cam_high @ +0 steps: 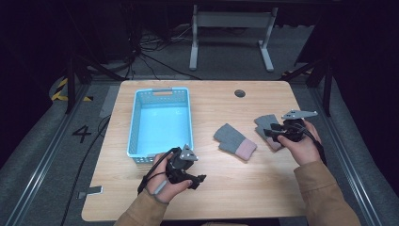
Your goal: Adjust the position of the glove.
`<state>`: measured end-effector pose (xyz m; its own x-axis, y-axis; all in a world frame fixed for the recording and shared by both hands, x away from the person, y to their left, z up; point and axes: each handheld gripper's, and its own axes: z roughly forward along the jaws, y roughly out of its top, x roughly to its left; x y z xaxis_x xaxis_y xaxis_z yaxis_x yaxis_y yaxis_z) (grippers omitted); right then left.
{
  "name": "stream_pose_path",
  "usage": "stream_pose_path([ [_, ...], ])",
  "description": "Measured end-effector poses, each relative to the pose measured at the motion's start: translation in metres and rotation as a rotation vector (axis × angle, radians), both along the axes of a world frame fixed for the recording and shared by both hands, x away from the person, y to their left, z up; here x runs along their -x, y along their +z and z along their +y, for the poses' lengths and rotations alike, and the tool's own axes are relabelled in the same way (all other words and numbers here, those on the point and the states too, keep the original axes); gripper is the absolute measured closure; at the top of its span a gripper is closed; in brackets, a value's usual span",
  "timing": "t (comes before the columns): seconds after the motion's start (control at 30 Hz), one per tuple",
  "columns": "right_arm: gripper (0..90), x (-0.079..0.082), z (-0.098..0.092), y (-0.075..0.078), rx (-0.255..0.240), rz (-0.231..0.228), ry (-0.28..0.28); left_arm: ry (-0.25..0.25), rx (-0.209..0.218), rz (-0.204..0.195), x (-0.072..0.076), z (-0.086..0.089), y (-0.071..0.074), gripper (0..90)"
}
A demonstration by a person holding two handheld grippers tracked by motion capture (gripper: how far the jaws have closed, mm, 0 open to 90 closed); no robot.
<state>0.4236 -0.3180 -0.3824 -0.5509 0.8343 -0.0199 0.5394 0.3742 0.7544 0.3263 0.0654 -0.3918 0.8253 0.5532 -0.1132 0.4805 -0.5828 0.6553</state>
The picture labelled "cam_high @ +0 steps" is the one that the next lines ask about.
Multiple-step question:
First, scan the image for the grey wrist strap cord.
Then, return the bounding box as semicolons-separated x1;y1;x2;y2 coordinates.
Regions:
145;180;169;205

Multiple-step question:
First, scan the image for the hand-held gripper black cable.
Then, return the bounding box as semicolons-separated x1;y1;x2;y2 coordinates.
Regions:
299;122;327;167
136;146;177;195

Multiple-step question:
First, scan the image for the grey metal floor rail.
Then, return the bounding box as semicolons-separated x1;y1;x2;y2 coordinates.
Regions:
5;84;92;226
310;84;384;226

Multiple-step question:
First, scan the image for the grey floor tape strip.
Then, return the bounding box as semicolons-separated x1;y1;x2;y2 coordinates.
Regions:
99;85;120;120

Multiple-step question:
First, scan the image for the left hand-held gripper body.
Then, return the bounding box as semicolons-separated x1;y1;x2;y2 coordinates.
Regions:
166;144;200;185

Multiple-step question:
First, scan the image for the left hand-held gripper black cable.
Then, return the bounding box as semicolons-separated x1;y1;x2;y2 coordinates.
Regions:
136;146;177;195

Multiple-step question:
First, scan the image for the yellow and black floor tape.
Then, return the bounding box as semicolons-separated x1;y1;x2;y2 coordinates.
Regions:
51;77;94;103

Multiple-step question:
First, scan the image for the long black floor cable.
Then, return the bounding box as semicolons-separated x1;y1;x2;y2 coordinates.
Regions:
60;115;112;226

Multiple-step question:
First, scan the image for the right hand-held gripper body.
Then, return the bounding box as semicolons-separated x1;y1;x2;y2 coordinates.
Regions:
279;109;319;142

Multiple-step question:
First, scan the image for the light blue plastic basket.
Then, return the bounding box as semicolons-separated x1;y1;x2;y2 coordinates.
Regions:
126;87;195;165

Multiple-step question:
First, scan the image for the small grey tape piece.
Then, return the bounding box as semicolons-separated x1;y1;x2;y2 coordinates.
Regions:
76;185;104;200

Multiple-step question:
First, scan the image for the person's left hand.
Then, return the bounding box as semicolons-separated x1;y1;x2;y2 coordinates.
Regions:
145;152;194;204

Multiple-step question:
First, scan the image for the bundle of black floor cables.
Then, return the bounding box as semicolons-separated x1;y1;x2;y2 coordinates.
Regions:
124;24;202;81

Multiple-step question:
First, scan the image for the black metal stand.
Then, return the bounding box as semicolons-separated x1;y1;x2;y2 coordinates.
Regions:
63;52;127;115
281;56;334;118

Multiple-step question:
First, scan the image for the right hand-held gripper black cable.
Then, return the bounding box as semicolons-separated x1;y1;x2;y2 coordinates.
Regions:
299;122;327;167

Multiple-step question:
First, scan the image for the white metal desk frame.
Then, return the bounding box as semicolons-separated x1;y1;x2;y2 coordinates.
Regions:
188;4;279;73

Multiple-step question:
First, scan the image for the person's right hand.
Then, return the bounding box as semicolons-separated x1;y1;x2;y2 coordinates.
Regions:
277;120;323;167

